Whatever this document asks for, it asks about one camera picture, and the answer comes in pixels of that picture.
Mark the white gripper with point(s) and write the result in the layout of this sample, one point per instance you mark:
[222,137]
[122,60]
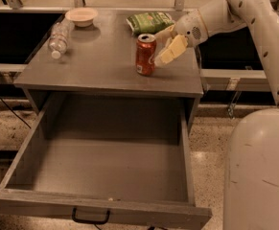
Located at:
[189,28]

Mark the green chip bag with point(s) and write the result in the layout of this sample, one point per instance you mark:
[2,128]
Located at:
[149,22]

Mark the red coke can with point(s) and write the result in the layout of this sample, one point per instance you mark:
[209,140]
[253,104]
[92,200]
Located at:
[145,50]

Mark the open grey top drawer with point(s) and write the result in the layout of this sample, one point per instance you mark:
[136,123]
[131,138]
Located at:
[142,179]

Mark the clear plastic water bottle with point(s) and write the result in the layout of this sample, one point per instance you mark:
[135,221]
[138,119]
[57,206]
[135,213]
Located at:
[58,40]

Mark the grey cabinet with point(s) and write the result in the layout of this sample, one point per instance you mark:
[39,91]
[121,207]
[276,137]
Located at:
[94,90]

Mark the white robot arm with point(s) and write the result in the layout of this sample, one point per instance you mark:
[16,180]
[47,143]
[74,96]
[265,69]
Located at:
[251,184]

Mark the black drawer handle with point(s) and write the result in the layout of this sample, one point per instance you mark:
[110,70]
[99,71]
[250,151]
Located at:
[90,217]

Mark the white paper bowl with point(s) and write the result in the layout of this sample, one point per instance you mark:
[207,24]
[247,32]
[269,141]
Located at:
[81,17]

